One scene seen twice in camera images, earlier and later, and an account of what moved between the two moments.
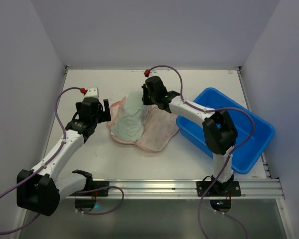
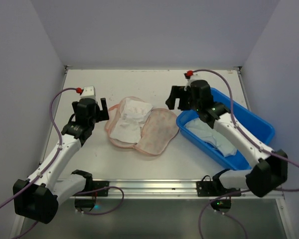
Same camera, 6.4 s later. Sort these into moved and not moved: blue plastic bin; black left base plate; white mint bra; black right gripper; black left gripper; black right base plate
Moved: black right gripper; white mint bra
Not moved: blue plastic bin; black left base plate; black left gripper; black right base plate
